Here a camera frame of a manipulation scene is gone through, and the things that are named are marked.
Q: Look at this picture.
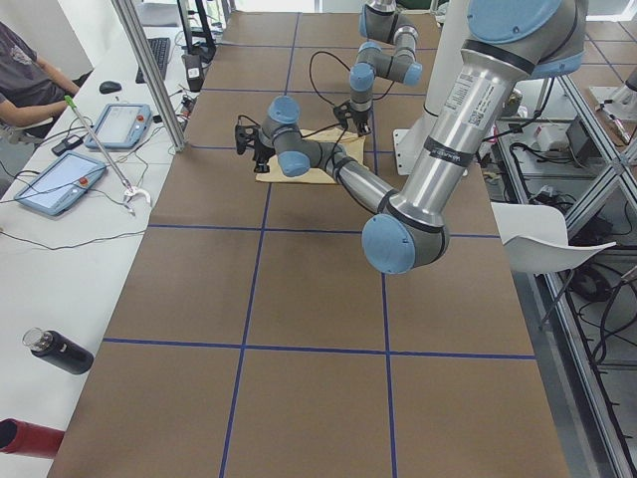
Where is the near blue teach pendant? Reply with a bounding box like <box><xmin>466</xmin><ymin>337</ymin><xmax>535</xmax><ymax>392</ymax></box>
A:
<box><xmin>14</xmin><ymin>151</ymin><xmax>106</xmax><ymax>216</ymax></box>

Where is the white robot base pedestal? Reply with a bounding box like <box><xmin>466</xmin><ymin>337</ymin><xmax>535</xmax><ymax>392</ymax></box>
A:
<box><xmin>393</xmin><ymin>0</ymin><xmax>469</xmax><ymax>176</ymax></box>

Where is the black computer mouse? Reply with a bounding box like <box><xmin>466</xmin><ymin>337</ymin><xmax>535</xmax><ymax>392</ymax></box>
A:
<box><xmin>99</xmin><ymin>81</ymin><xmax>122</xmax><ymax>95</ymax></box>

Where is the seated person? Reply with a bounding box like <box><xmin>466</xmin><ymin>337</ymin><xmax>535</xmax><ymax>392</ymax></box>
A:
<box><xmin>0</xmin><ymin>23</ymin><xmax>92</xmax><ymax>138</ymax></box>

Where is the red cylinder bottle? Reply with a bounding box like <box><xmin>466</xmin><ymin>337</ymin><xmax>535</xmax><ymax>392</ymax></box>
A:
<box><xmin>1</xmin><ymin>418</ymin><xmax>65</xmax><ymax>459</ymax></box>

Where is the reacher grabber stick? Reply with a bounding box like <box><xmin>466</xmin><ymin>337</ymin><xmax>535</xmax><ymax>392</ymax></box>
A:
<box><xmin>65</xmin><ymin>96</ymin><xmax>152</xmax><ymax>216</ymax></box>

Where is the white plastic chair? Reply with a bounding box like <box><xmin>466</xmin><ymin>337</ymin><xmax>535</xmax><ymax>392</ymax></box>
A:
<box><xmin>491</xmin><ymin>202</ymin><xmax>616</xmax><ymax>274</ymax></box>

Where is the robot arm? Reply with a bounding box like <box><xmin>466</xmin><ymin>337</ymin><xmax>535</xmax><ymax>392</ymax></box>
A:
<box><xmin>237</xmin><ymin>1</ymin><xmax>588</xmax><ymax>274</ymax></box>
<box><xmin>349</xmin><ymin>1</ymin><xmax>423</xmax><ymax>136</ymax></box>

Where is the far blue teach pendant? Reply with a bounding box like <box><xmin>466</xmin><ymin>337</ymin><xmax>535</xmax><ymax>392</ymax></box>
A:
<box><xmin>94</xmin><ymin>103</ymin><xmax>152</xmax><ymax>150</ymax></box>

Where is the black water bottle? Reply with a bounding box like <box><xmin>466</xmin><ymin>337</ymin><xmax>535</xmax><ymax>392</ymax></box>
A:
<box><xmin>22</xmin><ymin>328</ymin><xmax>94</xmax><ymax>374</ymax></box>

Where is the blue teach pendant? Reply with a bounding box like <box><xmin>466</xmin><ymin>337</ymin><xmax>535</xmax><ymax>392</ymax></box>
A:
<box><xmin>94</xmin><ymin>103</ymin><xmax>152</xmax><ymax>150</ymax></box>
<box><xmin>14</xmin><ymin>151</ymin><xmax>106</xmax><ymax>216</ymax></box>

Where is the cream long-sleeve printed shirt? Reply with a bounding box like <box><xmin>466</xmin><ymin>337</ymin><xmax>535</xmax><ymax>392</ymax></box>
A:
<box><xmin>254</xmin><ymin>127</ymin><xmax>366</xmax><ymax>187</ymax></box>

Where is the black keyboard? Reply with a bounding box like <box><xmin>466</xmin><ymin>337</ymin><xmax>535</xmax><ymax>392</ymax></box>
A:
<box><xmin>147</xmin><ymin>37</ymin><xmax>171</xmax><ymax>79</ymax></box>

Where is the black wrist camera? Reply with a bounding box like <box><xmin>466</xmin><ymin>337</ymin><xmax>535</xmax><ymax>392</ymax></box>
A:
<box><xmin>234</xmin><ymin>123</ymin><xmax>259</xmax><ymax>155</ymax></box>
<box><xmin>332</xmin><ymin>101</ymin><xmax>351</xmax><ymax>130</ymax></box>

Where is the aluminium frame post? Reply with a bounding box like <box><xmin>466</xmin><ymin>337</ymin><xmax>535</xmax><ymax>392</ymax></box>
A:
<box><xmin>111</xmin><ymin>0</ymin><xmax>186</xmax><ymax>152</ymax></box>

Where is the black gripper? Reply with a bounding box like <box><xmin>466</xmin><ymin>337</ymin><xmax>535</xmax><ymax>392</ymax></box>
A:
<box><xmin>349</xmin><ymin>107</ymin><xmax>371</xmax><ymax>137</ymax></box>
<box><xmin>254</xmin><ymin>139</ymin><xmax>275</xmax><ymax>173</ymax></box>

